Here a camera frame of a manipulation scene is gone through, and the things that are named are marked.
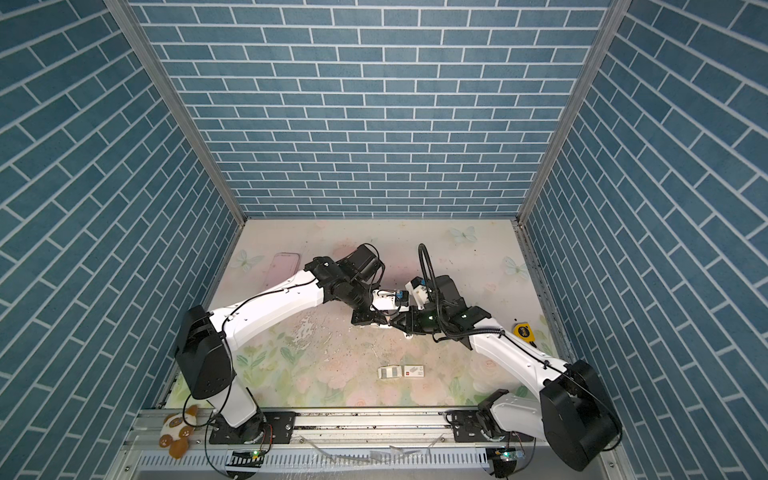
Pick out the aluminium corner frame post left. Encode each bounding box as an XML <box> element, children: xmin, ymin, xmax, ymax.
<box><xmin>104</xmin><ymin>0</ymin><xmax>247</xmax><ymax>227</ymax></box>

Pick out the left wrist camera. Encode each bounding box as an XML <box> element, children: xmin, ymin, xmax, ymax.
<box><xmin>371</xmin><ymin>289</ymin><xmax>409</xmax><ymax>315</ymax></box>

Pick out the brown white plush toy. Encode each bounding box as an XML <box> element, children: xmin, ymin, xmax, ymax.
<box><xmin>158</xmin><ymin>405</ymin><xmax>198</xmax><ymax>460</ymax></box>

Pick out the aluminium corner frame post right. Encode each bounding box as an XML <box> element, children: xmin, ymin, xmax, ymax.
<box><xmin>517</xmin><ymin>0</ymin><xmax>631</xmax><ymax>226</ymax></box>

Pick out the yellow tape measure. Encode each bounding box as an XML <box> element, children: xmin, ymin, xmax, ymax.
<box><xmin>513</xmin><ymin>322</ymin><xmax>536</xmax><ymax>346</ymax></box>

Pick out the white staple box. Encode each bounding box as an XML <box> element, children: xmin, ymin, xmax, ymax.
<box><xmin>402</xmin><ymin>365</ymin><xmax>425</xmax><ymax>378</ymax></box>

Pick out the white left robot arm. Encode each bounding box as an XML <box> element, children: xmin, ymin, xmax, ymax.
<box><xmin>173</xmin><ymin>243</ymin><xmax>383</xmax><ymax>428</ymax></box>

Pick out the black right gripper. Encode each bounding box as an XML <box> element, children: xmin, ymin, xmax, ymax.
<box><xmin>391</xmin><ymin>304</ymin><xmax>449</xmax><ymax>334</ymax></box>

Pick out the pink phone case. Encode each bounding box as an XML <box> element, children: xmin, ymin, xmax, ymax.
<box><xmin>263</xmin><ymin>252</ymin><xmax>301</xmax><ymax>289</ymax></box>

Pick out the staple box tray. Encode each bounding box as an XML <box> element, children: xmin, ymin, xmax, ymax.
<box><xmin>377</xmin><ymin>365</ymin><xmax>403</xmax><ymax>380</ymax></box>

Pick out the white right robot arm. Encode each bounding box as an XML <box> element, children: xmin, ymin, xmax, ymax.
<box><xmin>372</xmin><ymin>275</ymin><xmax>623</xmax><ymax>471</ymax></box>

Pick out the aluminium corner frame post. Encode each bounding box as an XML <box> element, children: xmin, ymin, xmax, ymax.
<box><xmin>104</xmin><ymin>0</ymin><xmax>247</xmax><ymax>227</ymax></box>
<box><xmin>517</xmin><ymin>0</ymin><xmax>631</xmax><ymax>226</ymax></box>

